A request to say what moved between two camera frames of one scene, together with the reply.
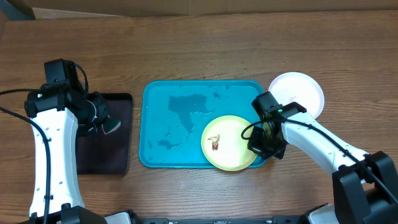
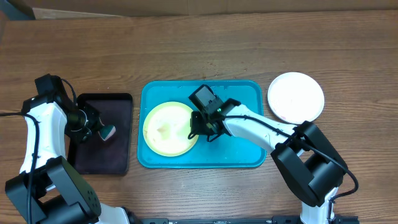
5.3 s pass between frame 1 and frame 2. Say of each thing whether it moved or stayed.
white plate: stayed
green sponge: moved
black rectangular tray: stayed
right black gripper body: moved
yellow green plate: moved
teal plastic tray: stayed
